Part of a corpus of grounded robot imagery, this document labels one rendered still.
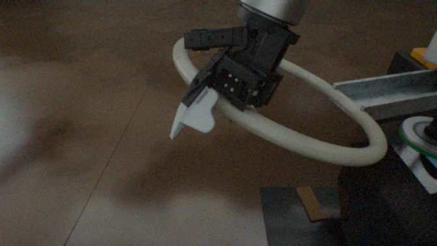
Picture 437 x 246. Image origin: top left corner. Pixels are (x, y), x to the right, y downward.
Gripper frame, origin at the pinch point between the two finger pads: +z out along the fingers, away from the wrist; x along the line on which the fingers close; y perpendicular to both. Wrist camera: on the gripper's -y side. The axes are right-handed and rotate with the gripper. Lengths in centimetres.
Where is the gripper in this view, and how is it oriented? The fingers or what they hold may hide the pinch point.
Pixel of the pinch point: (201, 127)
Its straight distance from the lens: 45.6
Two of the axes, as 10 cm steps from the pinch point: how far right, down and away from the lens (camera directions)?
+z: -3.7, 8.0, 4.7
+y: 7.0, 5.8, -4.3
